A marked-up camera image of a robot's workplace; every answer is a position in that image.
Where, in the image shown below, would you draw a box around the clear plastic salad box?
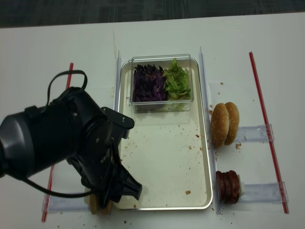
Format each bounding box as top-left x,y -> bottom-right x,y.
129,54 -> 194,113

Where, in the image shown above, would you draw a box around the meat patties stack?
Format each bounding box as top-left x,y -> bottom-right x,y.
216,170 -> 241,205

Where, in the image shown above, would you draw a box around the left lower clear rail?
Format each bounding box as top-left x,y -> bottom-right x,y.
42,194 -> 90,213

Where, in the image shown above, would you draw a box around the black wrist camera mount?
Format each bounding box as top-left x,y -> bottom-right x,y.
101,107 -> 135,140

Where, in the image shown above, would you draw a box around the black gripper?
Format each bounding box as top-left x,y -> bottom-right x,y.
67,115 -> 142,208

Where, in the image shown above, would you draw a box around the black cable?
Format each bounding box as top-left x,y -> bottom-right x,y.
0,70 -> 112,209

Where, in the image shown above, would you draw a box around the right long clear rail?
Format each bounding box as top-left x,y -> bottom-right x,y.
199,47 -> 223,215

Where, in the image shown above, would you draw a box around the rear top bun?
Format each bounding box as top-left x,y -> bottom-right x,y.
224,102 -> 240,146

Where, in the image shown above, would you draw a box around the purple cabbage shreds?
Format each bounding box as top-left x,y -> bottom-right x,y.
132,64 -> 168,102

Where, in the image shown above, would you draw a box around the green lettuce shreds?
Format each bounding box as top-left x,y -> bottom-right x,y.
163,58 -> 191,100

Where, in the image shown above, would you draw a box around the left red strip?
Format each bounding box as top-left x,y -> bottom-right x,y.
41,62 -> 74,222

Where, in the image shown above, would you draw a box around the front sesame top bun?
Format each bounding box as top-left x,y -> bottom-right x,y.
211,103 -> 229,148

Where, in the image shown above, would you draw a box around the bun slice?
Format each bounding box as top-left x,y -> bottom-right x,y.
97,199 -> 112,215
90,194 -> 100,215

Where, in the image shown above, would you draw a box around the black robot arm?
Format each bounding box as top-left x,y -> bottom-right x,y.
0,87 -> 142,208

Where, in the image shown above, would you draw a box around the white metal tray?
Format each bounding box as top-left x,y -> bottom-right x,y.
115,60 -> 213,210

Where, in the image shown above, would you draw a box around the right upper clear rail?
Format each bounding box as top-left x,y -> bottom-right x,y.
234,125 -> 274,143

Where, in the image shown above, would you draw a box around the right lower clear rail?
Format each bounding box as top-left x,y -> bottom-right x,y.
239,182 -> 289,203

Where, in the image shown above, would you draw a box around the right red strip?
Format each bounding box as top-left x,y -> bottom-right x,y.
249,52 -> 289,214

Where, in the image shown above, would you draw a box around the red strip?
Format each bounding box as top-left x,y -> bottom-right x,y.
249,52 -> 289,214
41,62 -> 74,222

